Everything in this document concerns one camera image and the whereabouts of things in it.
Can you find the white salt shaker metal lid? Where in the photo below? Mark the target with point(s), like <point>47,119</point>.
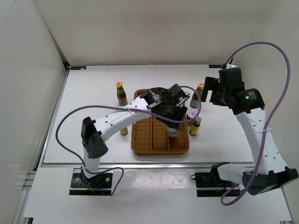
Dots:
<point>172,131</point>

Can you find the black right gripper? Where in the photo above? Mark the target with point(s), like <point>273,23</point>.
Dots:
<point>211,84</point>

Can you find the spice jar red label lid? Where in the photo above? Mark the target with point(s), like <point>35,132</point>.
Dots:
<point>191,113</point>

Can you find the red sauce bottle green label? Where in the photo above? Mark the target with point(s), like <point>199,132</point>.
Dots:
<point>121,95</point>

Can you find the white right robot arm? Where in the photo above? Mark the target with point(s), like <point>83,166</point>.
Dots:
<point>248,107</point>

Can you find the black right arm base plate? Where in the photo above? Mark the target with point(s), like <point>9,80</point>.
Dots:
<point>205,186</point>

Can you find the red sauce bottle yellow cap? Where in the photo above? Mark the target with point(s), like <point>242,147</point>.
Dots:
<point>194,103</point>

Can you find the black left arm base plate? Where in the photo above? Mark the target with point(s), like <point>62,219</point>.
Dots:
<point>99,185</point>

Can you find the aluminium table edge rail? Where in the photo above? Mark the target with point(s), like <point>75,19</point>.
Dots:
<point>132,165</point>

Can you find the brown wicker basket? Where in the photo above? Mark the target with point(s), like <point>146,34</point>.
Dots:
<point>149,135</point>

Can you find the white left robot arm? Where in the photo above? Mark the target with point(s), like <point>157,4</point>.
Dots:
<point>96,132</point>

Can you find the small yellow bottle wooden cap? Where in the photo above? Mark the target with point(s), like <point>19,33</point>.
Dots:
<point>124,131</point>

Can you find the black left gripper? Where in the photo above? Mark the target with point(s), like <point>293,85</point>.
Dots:
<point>178,108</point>

